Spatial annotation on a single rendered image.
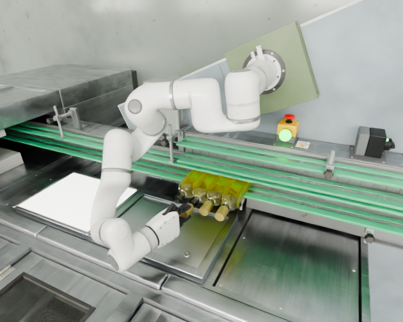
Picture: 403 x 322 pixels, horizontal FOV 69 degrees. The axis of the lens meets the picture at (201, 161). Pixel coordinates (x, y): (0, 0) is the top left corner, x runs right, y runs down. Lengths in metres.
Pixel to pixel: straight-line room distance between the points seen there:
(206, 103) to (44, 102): 1.15
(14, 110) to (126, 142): 0.93
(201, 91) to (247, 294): 0.62
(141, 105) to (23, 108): 0.98
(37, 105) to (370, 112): 1.54
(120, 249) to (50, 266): 0.41
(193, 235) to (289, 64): 0.69
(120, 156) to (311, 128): 0.73
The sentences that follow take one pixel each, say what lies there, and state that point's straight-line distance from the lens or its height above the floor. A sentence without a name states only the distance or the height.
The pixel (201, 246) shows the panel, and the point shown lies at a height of 1.19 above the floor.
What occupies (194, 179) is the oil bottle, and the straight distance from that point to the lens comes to 1.13.
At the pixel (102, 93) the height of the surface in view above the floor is 0.43.
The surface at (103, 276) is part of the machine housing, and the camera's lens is 1.06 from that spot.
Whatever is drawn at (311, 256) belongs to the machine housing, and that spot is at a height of 1.04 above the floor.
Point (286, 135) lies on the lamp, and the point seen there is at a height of 0.85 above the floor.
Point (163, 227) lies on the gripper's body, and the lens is 0.91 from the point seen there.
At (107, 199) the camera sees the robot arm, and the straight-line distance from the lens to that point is 0.92.
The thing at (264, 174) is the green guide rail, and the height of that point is 0.93.
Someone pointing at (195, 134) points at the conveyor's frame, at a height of 0.88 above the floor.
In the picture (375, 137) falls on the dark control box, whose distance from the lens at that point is 1.12.
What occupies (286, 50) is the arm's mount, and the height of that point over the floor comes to 0.82.
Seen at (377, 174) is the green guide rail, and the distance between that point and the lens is 1.09.
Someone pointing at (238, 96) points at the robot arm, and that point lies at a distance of 0.81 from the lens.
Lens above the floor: 1.88
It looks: 53 degrees down
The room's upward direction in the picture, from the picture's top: 135 degrees counter-clockwise
